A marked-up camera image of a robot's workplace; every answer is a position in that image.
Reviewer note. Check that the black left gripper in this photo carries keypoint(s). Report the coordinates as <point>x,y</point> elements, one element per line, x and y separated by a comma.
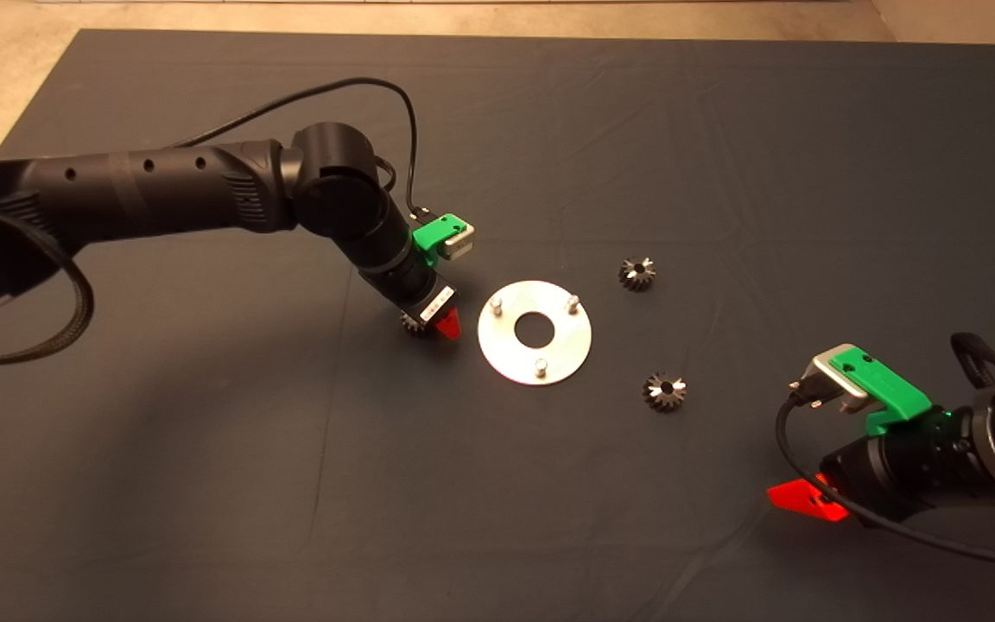
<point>415,289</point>

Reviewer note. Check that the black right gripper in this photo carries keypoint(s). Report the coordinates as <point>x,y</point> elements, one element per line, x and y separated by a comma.
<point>912,466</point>

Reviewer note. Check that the small steel planetary gear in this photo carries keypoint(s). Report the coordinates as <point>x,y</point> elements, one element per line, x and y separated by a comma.
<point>411,327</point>
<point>633,279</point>
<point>657,398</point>

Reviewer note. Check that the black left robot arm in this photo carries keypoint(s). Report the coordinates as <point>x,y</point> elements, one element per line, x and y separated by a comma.
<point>161,194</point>

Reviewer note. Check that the round metal carrier plate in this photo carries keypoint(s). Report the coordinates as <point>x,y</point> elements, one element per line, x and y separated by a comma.
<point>562,345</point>

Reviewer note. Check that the dark grey table cloth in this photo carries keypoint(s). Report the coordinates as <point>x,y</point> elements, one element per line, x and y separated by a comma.
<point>722,130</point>

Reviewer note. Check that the left silver camera box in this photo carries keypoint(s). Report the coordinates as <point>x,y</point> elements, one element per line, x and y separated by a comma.
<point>459,244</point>

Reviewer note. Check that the silver camera box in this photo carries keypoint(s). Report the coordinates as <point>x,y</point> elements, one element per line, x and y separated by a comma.
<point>459,244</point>
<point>834,376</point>

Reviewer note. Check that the left green camera mount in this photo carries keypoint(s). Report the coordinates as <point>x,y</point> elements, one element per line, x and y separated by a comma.
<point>433,233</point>

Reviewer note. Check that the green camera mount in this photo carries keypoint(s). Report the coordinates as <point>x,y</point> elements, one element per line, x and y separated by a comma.
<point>433,233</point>
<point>886,384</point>

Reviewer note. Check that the right silver camera box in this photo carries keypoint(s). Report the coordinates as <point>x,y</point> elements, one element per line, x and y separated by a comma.
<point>834,376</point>

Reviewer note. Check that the right green camera mount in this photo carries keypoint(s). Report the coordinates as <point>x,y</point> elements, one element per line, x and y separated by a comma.
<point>886,384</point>

